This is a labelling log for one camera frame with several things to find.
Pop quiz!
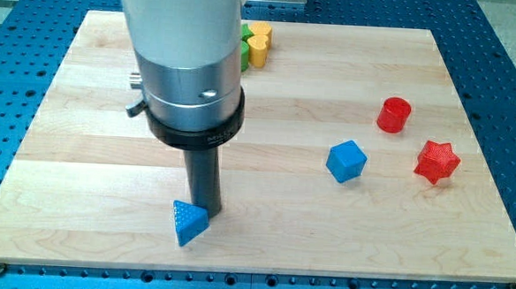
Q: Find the red star block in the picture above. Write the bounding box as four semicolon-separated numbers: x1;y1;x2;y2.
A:
414;141;460;185

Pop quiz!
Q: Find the yellow heart block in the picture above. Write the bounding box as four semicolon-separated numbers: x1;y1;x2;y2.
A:
249;20;273;49
247;34;269;68

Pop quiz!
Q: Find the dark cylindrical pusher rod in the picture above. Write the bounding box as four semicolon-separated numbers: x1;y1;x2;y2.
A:
184;148;222;218

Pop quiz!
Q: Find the blue perforated metal table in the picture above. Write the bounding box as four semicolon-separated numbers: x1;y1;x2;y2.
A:
0;0;516;289

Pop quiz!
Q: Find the green block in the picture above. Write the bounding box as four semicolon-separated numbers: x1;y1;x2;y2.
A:
241;23;254;42
240;41;250;72

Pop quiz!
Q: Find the green block rear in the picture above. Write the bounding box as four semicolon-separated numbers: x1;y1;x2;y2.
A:
241;23;254;42

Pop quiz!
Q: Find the blue triangle block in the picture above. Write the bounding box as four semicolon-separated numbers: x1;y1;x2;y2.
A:
173;201;209;247

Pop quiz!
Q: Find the green block front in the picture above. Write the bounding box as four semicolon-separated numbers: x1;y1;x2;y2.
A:
240;41;250;72

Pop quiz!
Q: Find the blue cube block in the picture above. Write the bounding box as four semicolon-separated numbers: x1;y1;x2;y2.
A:
326;141;367;183

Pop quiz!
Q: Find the wooden board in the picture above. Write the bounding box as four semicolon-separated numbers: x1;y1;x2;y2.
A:
0;11;516;283

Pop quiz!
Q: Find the red cylinder block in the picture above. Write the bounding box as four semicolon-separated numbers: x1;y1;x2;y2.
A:
376;96;412;133

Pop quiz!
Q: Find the yellow heart block rear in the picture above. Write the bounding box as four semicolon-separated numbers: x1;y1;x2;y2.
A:
249;20;273;49

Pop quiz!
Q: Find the yellow heart block front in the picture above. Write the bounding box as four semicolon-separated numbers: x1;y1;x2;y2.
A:
247;34;269;68

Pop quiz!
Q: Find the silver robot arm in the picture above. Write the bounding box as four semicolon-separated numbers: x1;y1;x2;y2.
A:
121;0;246;151

